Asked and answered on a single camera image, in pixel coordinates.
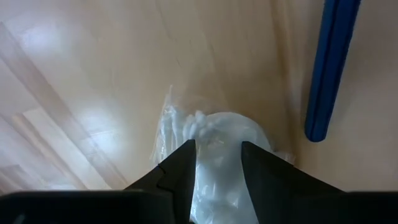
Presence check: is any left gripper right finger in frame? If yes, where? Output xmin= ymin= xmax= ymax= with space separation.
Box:
xmin=241 ymin=141 xmax=346 ymax=224

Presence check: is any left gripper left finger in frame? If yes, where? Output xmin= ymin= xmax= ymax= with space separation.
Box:
xmin=124 ymin=139 xmax=198 ymax=223

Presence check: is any clear cotton swab bag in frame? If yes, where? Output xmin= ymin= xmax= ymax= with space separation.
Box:
xmin=150 ymin=84 xmax=295 ymax=224

